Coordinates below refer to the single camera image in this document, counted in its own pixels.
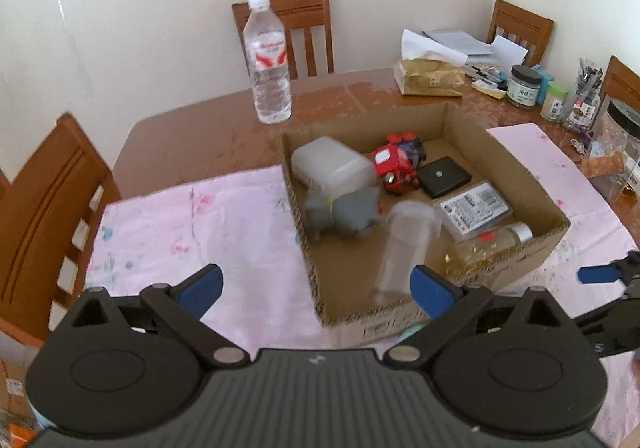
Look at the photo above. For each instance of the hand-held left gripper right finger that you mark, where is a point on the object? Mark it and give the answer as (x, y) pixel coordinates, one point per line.
(431, 290)

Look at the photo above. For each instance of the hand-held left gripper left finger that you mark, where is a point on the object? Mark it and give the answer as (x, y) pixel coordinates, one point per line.
(201, 289)

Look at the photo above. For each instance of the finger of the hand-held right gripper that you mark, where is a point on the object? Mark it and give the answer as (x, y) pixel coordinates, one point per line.
(617, 328)
(597, 274)

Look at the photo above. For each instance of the clear plastic cup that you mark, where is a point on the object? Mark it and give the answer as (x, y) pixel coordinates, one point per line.
(405, 248)

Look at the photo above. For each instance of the glass bottle with silver cap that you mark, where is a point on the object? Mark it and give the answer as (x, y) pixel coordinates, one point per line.
(480, 250)

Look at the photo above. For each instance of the brown cardboard box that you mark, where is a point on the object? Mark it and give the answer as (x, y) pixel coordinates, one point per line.
(350, 278)

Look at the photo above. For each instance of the small black box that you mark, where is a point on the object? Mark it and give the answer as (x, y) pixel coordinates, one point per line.
(442, 176)

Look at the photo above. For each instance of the grey cat toy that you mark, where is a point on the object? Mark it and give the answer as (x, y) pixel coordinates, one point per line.
(345, 213)

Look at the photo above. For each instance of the red toy fire truck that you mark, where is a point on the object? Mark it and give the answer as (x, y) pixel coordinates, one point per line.
(392, 163)

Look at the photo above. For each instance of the pink floral tablecloth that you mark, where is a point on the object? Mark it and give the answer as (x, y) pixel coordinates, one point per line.
(200, 228)

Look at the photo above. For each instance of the large clear jar black lid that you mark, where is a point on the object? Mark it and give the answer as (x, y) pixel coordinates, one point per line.
(615, 148)

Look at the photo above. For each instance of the black red fidget cube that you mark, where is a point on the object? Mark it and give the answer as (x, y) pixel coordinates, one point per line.
(413, 148)

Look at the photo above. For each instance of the white plastic container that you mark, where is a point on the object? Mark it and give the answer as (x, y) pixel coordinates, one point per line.
(330, 163)

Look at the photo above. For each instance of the clear pen holder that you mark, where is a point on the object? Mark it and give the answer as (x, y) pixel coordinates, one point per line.
(582, 103)

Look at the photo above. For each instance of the wooden chair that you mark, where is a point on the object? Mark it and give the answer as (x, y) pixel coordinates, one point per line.
(622, 78)
(45, 208)
(520, 21)
(305, 8)

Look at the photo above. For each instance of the small jar with green lid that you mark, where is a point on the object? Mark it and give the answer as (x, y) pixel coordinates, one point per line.
(554, 103)

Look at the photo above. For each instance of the glass jar with dark lid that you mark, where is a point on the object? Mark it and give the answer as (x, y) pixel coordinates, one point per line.
(524, 88)

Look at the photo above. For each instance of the yellow notepad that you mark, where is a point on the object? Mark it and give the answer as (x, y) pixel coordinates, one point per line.
(487, 88)

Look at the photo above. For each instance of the brown tissue pack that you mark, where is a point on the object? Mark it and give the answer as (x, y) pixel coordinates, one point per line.
(430, 78)

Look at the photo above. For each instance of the cardboard boxes on floor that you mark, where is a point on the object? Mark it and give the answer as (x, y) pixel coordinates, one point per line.
(15, 393)

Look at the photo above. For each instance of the clear plastic water bottle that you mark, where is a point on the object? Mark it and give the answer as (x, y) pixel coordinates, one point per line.
(267, 73)

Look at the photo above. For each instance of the stack of papers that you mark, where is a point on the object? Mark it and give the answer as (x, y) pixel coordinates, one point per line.
(460, 43)

